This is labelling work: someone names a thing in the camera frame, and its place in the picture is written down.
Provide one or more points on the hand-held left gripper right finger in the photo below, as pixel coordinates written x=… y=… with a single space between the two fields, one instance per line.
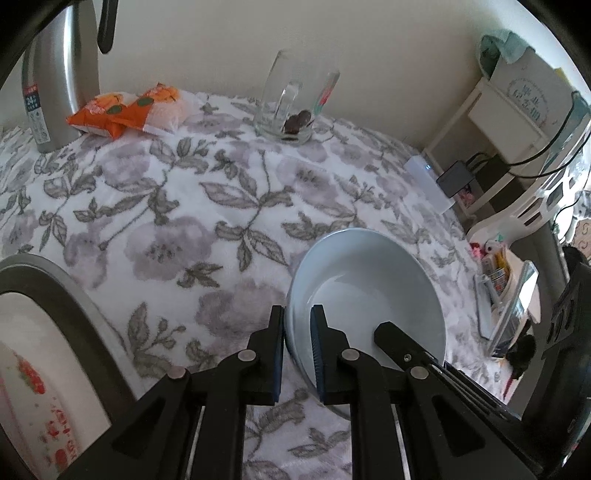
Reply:
x=317 y=360

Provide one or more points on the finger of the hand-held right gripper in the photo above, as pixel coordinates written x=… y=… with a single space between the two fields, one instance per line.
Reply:
x=392 y=341

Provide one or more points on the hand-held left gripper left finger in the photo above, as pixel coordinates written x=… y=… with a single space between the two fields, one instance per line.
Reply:
x=277 y=355

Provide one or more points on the light blue bowl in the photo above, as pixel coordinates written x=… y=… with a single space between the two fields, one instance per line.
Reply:
x=369 y=286

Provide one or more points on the white plate with black rim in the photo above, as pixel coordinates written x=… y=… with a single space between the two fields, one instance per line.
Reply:
x=83 y=323

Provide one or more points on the black rimmed white plate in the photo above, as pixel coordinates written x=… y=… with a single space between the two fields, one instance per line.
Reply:
x=55 y=332

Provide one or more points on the strawberry print bowl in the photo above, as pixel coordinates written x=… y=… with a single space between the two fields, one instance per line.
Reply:
x=32 y=415

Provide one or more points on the black furry item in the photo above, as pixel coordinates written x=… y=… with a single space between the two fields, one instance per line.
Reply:
x=521 y=353

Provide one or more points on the smartphone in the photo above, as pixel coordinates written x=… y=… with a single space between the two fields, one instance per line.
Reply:
x=515 y=309

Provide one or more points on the small colourful toy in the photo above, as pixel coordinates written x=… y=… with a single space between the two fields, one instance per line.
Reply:
x=487 y=249

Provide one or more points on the white power strip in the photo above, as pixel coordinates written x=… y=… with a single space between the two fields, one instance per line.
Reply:
x=422 y=177

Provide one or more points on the black charger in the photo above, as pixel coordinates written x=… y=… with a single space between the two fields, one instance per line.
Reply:
x=455 y=177

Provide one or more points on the dark brown dried fruit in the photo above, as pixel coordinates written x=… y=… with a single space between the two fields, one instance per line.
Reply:
x=298 y=122

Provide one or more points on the white carved shelf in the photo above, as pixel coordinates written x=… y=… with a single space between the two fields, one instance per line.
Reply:
x=498 y=115

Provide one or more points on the clear glass mug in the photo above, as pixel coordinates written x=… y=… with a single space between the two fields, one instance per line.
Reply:
x=272 y=92

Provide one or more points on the orange snack packet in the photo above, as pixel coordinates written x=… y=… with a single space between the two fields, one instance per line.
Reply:
x=99 y=113
x=157 y=99

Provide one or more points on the white printed paper bag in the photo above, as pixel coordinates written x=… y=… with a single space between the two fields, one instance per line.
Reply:
x=531 y=87

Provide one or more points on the mint green cloth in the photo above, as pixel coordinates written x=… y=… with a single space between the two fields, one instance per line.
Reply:
x=501 y=46

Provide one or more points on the stainless steel thermos jug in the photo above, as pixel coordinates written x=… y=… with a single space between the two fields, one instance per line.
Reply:
x=55 y=92

